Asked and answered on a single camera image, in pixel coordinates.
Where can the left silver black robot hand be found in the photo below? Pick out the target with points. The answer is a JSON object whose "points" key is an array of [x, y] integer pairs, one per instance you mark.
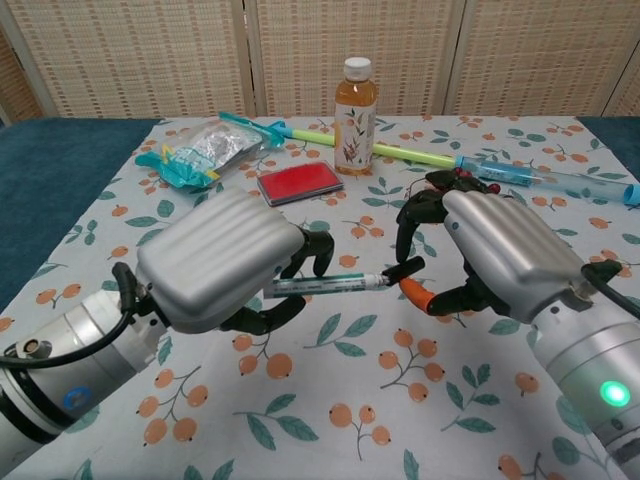
{"points": [[215, 260]]}

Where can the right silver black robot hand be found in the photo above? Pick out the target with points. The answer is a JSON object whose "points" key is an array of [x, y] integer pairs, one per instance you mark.
{"points": [[510, 250]]}

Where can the black marker cap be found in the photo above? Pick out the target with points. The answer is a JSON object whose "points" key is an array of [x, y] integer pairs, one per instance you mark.
{"points": [[402, 270]]}

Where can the white green marker pen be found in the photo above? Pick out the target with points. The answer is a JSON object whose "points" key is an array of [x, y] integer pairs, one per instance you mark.
{"points": [[325, 286]]}

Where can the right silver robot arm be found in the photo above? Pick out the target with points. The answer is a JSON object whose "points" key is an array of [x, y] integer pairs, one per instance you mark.
{"points": [[595, 370]]}

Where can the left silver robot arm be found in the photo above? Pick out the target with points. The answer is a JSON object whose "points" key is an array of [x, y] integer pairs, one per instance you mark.
{"points": [[60, 370]]}

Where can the tea bottle with white cap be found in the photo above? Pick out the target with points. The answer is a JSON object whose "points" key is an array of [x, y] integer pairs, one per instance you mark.
{"points": [[355, 120]]}

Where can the dark purple grape bunch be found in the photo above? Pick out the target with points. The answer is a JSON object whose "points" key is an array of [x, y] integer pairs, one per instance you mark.
{"points": [[494, 188]]}

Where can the silver teal snack bag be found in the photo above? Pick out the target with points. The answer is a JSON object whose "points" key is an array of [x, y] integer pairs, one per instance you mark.
{"points": [[200, 152]]}

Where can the red ink stamp pad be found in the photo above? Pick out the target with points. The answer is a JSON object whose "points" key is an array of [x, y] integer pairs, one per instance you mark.
{"points": [[300, 183]]}

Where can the green blue water pump toy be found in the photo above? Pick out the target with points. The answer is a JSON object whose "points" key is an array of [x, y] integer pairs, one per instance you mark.
{"points": [[410, 153]]}

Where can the fruit and leaf print tablecloth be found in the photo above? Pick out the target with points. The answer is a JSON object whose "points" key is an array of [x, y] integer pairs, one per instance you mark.
{"points": [[380, 380]]}

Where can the woven bamboo folding screen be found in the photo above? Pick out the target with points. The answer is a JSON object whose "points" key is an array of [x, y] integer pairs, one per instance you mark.
{"points": [[150, 55]]}

